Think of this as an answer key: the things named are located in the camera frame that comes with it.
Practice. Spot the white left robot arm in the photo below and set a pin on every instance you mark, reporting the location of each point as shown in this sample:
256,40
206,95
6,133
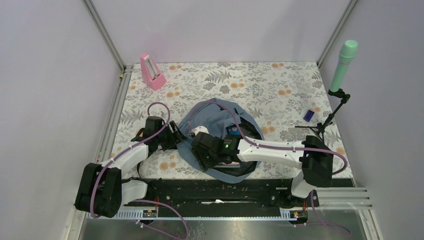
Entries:
103,190

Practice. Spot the purple toy brick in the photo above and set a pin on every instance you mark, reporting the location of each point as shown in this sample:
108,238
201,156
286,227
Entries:
309,115

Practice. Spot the blue round package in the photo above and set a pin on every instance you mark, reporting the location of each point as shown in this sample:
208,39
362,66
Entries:
233,130

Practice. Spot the blue student backpack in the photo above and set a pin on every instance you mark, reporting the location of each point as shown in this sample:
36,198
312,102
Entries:
216,115

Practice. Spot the pink metronome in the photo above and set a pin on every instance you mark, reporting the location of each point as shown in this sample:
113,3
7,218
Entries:
151,75

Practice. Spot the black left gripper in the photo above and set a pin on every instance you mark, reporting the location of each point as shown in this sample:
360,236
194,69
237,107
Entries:
175,137

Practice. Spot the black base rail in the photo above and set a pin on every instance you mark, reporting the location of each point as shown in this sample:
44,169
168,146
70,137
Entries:
214,199

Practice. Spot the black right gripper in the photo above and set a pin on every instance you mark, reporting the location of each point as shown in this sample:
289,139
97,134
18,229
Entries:
204,164

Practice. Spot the floral tablecloth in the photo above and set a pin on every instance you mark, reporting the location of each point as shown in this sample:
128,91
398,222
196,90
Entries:
276,94

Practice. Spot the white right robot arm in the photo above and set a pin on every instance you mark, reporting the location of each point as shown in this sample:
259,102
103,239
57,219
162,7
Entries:
310,156

